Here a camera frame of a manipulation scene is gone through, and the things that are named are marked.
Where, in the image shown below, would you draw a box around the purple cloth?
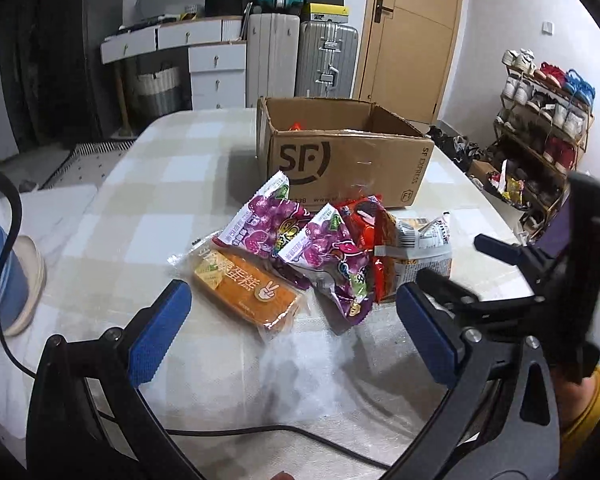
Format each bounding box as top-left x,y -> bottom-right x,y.
535,200 -> 576,257

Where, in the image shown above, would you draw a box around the small cardboard box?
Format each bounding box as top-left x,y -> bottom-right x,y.
467,160 -> 496,182

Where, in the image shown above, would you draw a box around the wooden door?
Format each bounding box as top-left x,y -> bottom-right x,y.
352,0 -> 466,123

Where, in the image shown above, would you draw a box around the thin black cable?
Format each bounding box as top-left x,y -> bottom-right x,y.
97,412 -> 392,472

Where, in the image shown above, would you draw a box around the orange cake packet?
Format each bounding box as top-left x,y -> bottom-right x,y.
167,242 -> 311,343

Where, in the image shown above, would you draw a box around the person's right forearm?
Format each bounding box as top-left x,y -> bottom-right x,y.
552,365 -> 600,468

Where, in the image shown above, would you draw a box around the white drawer cabinet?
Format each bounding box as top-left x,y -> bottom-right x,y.
187,42 -> 247,111

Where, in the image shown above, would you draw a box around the black storage box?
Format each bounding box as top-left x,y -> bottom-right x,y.
204,0 -> 246,17

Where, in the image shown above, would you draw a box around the purple grape candy packet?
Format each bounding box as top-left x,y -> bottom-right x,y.
216,170 -> 313,291
275,204 -> 376,337

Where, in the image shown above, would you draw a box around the yellow black box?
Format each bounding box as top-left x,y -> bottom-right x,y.
302,4 -> 351,24

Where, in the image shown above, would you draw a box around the checked tablecloth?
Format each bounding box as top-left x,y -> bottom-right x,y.
0,107 -> 537,480

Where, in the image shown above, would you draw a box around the patterned rug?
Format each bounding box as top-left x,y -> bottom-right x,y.
40,140 -> 137,191

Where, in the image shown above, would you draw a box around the thick black cable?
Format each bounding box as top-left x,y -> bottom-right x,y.
0,162 -> 37,380

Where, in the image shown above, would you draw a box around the small red snack packet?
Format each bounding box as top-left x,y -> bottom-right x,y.
336,196 -> 400,305

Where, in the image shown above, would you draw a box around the pile of shoes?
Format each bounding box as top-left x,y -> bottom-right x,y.
425,125 -> 486,177

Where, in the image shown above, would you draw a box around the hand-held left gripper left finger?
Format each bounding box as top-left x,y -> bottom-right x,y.
27,279 -> 206,480

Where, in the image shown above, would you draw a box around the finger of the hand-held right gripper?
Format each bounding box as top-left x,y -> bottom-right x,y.
416,267 -> 548,348
474,233 -> 567,283

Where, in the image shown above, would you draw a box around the white suitcase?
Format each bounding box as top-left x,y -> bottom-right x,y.
246,10 -> 301,109

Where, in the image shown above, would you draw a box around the stacked blue bowls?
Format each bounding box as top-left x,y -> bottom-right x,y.
0,225 -> 29,327

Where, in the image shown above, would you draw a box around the clear cracker biscuit packet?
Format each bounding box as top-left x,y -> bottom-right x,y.
375,212 -> 453,301

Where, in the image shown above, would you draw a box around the beige plates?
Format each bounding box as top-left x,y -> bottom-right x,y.
2,235 -> 47,337

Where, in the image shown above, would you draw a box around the wooden shoe rack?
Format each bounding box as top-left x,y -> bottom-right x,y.
495,60 -> 596,232

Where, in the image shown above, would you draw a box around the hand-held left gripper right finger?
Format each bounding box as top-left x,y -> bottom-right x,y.
380,282 -> 563,480

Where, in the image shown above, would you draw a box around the woven laundry basket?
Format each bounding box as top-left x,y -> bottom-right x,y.
132,67 -> 183,118

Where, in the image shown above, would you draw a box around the brown cardboard box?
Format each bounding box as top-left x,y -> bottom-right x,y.
256,96 -> 436,211

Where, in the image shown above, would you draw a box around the row of sneakers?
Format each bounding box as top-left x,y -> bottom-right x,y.
500,49 -> 597,211

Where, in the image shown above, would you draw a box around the black tall cabinet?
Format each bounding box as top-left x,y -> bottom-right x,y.
10,0 -> 88,161

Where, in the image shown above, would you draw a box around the black fridge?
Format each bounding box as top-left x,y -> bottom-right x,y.
82,0 -> 127,138

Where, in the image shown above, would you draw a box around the white desk with drawers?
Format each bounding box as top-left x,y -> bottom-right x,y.
100,16 -> 246,65

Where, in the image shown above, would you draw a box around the silver suitcase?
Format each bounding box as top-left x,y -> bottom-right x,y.
296,21 -> 360,100

